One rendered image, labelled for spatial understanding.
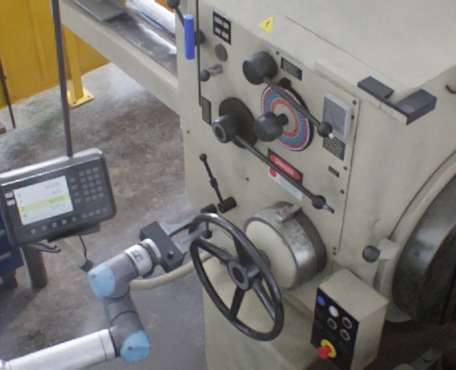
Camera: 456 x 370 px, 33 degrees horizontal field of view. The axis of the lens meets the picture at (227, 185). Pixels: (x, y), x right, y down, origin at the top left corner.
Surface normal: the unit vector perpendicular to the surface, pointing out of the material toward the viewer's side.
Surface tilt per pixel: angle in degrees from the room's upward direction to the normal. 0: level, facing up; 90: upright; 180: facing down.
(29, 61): 90
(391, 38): 0
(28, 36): 90
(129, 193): 0
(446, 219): 43
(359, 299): 0
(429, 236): 54
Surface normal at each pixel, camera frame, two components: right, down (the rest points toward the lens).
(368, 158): -0.77, 0.43
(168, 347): 0.00, -0.73
